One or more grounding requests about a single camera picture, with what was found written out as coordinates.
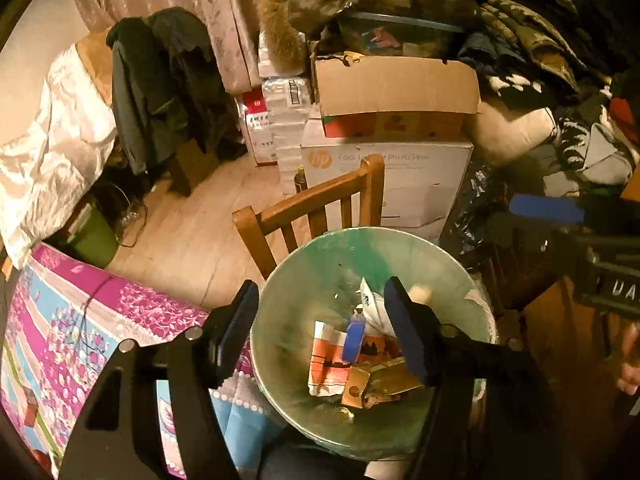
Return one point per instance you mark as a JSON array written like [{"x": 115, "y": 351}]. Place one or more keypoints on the red carton box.
[{"x": 377, "y": 347}]

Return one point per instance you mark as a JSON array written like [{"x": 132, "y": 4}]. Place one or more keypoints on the blue-rimmed clear container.
[{"x": 400, "y": 35}]

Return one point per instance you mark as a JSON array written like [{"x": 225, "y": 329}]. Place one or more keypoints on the slat-back wooden chair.
[{"x": 320, "y": 195}]

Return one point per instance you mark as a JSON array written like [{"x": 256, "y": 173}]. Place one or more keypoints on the beige cushion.
[{"x": 515, "y": 125}]

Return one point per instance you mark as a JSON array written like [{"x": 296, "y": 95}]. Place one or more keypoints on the printed blanket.
[{"x": 65, "y": 310}]

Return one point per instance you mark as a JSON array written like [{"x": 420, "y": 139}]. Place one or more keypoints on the dark jackets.
[{"x": 160, "y": 85}]

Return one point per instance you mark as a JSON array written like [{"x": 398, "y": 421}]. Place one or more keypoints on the black plastic bag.
[{"x": 475, "y": 220}]

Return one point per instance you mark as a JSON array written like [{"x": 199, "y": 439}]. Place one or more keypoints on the fur-hooded coat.
[{"x": 280, "y": 35}]

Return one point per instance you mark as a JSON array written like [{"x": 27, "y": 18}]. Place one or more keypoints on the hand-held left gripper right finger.
[{"x": 407, "y": 332}]

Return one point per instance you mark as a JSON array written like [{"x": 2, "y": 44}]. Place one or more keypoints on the small dark bottle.
[{"x": 300, "y": 180}]

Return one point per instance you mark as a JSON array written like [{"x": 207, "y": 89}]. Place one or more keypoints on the green plastic container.
[{"x": 95, "y": 240}]

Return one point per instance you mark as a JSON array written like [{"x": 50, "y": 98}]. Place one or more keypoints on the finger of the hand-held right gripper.
[{"x": 545, "y": 208}]

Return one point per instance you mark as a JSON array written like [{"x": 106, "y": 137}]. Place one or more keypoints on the red white wrapper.
[{"x": 325, "y": 355}]

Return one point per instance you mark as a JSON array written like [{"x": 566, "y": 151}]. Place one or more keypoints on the large white carton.
[{"x": 425, "y": 185}]

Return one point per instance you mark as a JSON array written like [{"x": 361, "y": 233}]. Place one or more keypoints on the white satin cloth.
[{"x": 50, "y": 160}]

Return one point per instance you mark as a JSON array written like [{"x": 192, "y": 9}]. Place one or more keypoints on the open cardboard box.
[{"x": 390, "y": 85}]

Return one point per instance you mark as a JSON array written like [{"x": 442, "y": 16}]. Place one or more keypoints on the pile of clothes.
[{"x": 540, "y": 35}]

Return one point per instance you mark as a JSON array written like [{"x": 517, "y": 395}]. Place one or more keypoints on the stack of water bottle packs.
[{"x": 287, "y": 110}]

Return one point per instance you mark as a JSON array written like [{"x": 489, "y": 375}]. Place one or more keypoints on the red and white box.
[{"x": 257, "y": 125}]

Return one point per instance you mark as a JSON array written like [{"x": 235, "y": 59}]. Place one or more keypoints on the person's right hand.
[{"x": 631, "y": 380}]

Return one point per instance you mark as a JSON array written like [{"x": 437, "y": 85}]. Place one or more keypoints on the green trash bin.
[{"x": 300, "y": 310}]

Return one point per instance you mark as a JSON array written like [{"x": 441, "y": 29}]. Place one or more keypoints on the beige paper ball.
[{"x": 421, "y": 294}]

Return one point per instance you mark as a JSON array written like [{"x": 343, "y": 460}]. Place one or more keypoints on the brown gold carton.
[{"x": 390, "y": 375}]

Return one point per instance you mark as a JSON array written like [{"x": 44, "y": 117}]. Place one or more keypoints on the white crumpled paper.
[{"x": 372, "y": 305}]

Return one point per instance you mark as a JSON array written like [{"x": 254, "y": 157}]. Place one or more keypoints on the tan wooden board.
[{"x": 97, "y": 65}]

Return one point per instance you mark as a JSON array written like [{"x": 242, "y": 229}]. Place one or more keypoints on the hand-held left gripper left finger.
[{"x": 231, "y": 332}]

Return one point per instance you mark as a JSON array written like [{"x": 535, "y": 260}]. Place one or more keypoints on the pink patterned curtain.
[{"x": 225, "y": 10}]

